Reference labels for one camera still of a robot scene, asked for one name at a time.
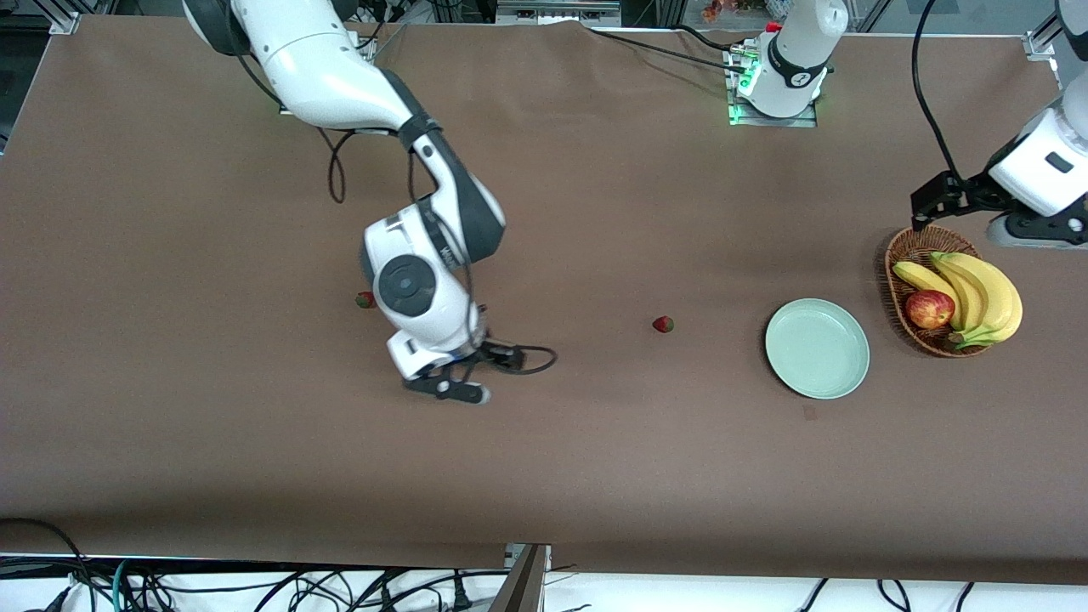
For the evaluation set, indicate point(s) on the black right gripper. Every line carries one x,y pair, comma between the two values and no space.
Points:
487,351

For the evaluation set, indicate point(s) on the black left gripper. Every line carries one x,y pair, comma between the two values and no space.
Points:
971,192

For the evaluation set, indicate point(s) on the greenish red strawberry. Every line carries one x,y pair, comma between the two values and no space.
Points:
364,299

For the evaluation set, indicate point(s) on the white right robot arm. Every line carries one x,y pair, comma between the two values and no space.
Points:
323,68

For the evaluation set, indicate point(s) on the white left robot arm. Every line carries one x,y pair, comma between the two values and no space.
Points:
799,51

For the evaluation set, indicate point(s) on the pale green round plate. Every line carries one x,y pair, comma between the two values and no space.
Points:
816,348

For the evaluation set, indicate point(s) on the small yellow banana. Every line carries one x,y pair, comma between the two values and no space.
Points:
922,276

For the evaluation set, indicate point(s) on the medium yellow banana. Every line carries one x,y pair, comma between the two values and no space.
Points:
971,297

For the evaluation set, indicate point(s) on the red apple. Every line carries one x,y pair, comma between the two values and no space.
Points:
928,310

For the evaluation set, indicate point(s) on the large yellow banana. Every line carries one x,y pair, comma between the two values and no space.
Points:
1003,297

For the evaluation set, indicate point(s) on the brown table cover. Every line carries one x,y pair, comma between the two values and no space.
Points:
544,476

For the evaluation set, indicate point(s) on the brown wicker basket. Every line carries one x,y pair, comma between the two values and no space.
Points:
926,340

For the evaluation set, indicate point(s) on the orange background object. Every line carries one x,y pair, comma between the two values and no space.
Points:
718,10

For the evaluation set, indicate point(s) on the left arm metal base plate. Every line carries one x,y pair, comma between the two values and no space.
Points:
773,122

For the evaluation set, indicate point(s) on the large aluminium corner bracket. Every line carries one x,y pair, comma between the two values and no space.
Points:
1041,42

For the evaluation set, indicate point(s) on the aluminium frame profile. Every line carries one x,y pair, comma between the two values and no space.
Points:
527,586

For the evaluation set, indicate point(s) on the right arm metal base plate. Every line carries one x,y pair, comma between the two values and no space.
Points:
369,47

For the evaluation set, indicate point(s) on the aluminium rail with slots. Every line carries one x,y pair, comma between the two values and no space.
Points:
552,10

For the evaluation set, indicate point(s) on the small aluminium corner bracket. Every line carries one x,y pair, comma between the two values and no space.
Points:
66,23

